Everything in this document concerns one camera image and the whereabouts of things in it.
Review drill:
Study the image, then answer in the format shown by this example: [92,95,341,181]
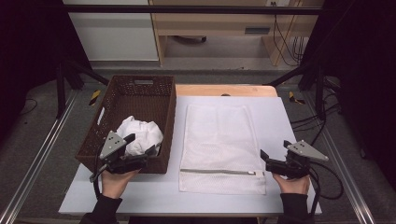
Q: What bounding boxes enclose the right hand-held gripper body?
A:
[265,139,330,180]

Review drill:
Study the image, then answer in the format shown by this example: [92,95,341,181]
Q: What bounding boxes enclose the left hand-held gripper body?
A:
[89,130,149,183]

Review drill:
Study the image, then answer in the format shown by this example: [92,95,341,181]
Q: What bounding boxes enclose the white garment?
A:
[115,115,164,157]

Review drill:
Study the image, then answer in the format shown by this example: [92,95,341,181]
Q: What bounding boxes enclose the brown woven basket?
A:
[75,74,177,175]

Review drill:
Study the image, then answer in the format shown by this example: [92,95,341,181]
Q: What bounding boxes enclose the white mesh laundry bag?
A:
[178,104,267,196]

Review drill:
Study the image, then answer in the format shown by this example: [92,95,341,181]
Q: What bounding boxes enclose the person's right hand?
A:
[273,173,311,196]

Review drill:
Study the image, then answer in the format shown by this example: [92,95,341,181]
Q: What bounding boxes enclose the person's left hand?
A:
[101,169,140,200]

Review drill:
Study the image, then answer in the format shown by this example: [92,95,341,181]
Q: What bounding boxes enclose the white table board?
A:
[58,95,322,216]

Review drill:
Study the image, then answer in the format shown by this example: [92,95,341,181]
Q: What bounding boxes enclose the black metal stand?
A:
[55,59,110,119]
[267,60,328,120]

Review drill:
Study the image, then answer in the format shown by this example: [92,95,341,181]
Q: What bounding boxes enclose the wooden table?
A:
[176,84,278,98]

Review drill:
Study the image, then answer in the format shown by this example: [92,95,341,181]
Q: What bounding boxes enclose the white cabinet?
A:
[64,0,160,63]

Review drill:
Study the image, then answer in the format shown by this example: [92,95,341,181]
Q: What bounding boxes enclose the black curtain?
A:
[300,0,396,188]
[0,0,92,141]

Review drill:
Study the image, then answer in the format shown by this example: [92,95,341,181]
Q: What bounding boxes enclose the light wooden desk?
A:
[148,0,325,67]

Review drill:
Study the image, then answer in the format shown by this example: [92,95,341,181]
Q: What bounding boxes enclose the black horizontal bar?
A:
[62,4,323,16]

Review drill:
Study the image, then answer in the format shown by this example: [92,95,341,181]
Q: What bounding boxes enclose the bundle of black floor cables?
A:
[290,92,342,132]

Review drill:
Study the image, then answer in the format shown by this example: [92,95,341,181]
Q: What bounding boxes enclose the right hand-held gripper cable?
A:
[307,167,321,218]

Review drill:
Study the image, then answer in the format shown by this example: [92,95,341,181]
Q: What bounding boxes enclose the hand-held gripper cable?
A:
[307,167,321,218]
[92,146,106,200]

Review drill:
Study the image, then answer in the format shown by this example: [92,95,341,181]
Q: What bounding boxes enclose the left hand-held gripper cable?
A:
[92,146,106,200]

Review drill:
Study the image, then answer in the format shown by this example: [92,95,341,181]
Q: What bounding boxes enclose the looped black floor cable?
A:
[311,119,345,201]

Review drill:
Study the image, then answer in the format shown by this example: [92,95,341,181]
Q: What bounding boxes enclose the aluminium floor rail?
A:
[0,90,78,224]
[303,92,376,224]

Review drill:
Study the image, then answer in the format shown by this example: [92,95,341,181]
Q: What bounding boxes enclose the thin black floor cable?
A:
[20,98,38,116]

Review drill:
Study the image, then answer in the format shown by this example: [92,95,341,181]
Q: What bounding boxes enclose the yellow hanging cable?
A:
[281,0,302,60]

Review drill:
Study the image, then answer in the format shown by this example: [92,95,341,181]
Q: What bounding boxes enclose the black hanging cables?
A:
[273,1,304,67]

